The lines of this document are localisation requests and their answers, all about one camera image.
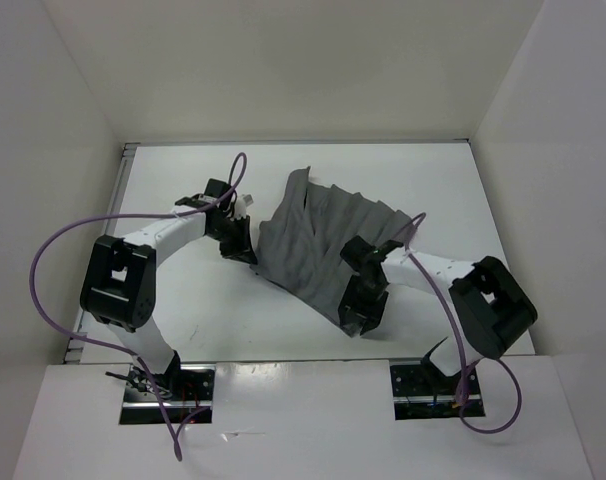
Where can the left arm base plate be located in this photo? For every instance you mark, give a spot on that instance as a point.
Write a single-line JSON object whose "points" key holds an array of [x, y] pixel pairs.
{"points": [[191, 401]]}

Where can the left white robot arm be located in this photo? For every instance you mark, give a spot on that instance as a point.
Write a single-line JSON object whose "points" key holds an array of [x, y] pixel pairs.
{"points": [[119, 288]]}

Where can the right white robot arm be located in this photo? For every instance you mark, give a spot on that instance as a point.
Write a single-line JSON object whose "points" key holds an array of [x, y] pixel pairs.
{"points": [[487, 309]]}

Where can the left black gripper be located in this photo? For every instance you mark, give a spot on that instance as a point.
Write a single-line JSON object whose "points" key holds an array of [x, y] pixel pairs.
{"points": [[242, 250]]}

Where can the grey pleated skirt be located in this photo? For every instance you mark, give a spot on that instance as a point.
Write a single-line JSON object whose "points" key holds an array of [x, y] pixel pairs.
{"points": [[299, 248]]}

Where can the aluminium table frame rail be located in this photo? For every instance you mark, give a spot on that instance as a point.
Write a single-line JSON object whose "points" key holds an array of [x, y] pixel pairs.
{"points": [[85, 324]]}

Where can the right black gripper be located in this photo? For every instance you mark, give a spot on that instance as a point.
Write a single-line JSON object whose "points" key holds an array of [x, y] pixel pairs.
{"points": [[374, 313]]}

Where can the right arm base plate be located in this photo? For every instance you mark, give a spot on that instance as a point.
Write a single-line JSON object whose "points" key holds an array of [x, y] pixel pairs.
{"points": [[421, 392]]}

